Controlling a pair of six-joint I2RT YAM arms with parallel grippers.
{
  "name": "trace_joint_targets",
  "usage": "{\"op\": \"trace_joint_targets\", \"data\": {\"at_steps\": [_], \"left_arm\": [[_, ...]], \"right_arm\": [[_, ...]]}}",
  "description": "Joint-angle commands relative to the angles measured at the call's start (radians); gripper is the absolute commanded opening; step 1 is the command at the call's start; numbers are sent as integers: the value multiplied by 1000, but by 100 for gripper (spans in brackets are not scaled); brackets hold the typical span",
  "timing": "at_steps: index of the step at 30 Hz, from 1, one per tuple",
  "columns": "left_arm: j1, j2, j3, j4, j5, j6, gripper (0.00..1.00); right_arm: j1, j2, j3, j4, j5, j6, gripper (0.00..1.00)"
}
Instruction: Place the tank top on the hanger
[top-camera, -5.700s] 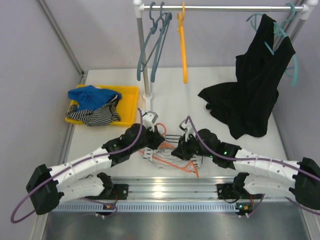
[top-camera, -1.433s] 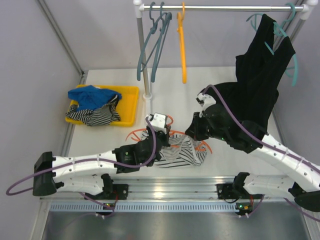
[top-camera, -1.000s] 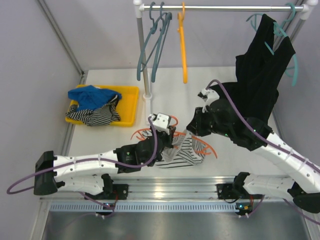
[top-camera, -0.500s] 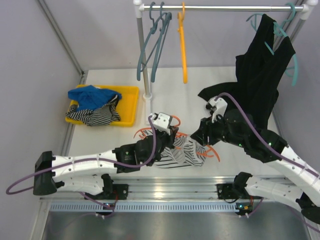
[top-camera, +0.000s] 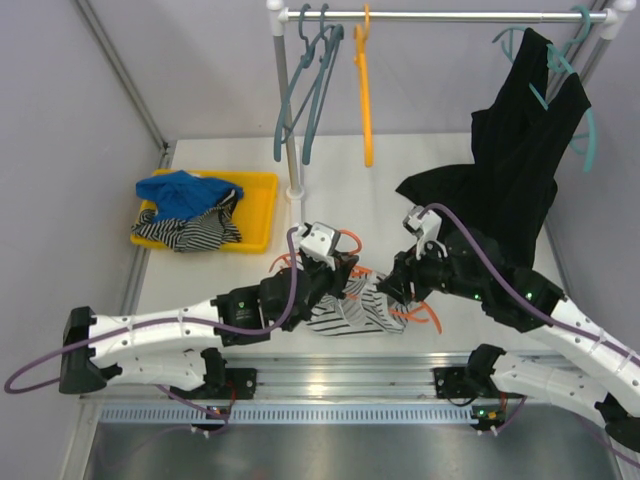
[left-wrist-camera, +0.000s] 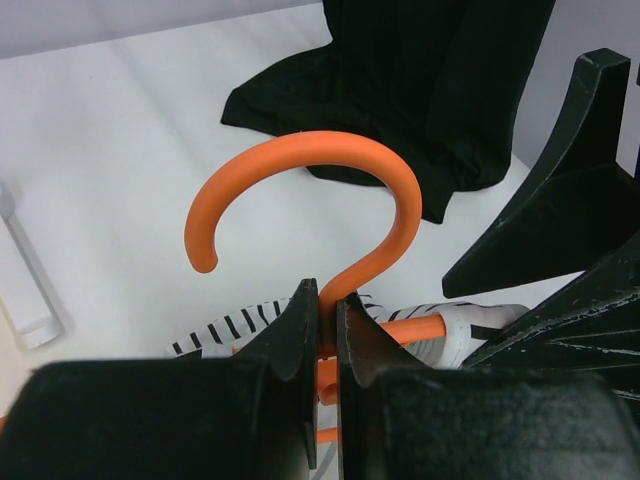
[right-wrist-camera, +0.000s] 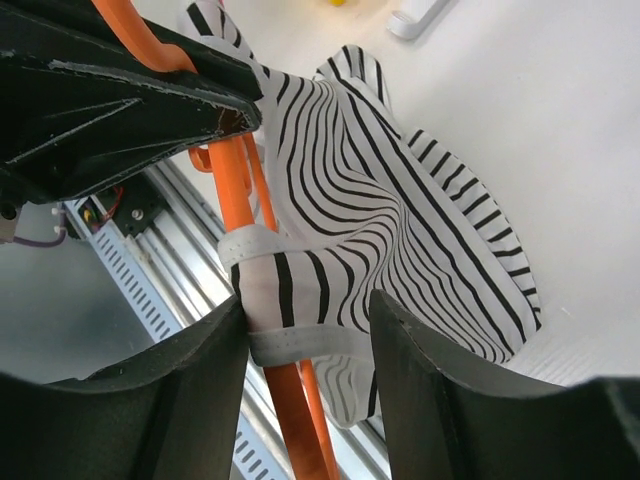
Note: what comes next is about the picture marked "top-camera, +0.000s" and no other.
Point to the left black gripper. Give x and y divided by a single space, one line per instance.
335 275

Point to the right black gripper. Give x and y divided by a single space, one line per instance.
406 270

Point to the orange hanger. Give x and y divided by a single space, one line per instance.
422 315

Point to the striped tank top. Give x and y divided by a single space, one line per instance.
357 312

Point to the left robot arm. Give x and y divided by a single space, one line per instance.
182 348

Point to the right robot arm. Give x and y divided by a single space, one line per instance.
466 265

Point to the black tank top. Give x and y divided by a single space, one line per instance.
517 145

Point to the yellow hanger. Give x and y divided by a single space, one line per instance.
361 35

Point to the blue-grey hanger right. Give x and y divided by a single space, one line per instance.
331 36

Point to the teal hanger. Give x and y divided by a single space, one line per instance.
583 144

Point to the yellow plastic bin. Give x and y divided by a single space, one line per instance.
253 214

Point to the striped garment in bin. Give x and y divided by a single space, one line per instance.
207 232

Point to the blue garment in bin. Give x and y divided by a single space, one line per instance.
183 196

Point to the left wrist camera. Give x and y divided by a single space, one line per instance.
319 244

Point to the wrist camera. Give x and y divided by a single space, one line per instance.
319 244
424 224

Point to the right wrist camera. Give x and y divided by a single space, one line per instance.
424 224

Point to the aluminium table edge rail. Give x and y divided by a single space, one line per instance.
282 377

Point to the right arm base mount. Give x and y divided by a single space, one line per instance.
461 385

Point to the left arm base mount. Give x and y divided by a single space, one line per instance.
221 382

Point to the perforated cable tray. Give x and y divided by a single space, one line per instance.
307 414

